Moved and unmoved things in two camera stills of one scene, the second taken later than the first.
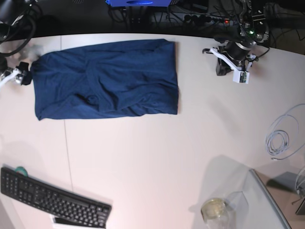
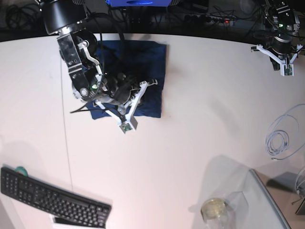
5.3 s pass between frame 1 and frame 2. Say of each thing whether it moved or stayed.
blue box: stayed
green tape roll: stayed
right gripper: moved
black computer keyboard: stayed
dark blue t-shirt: moved
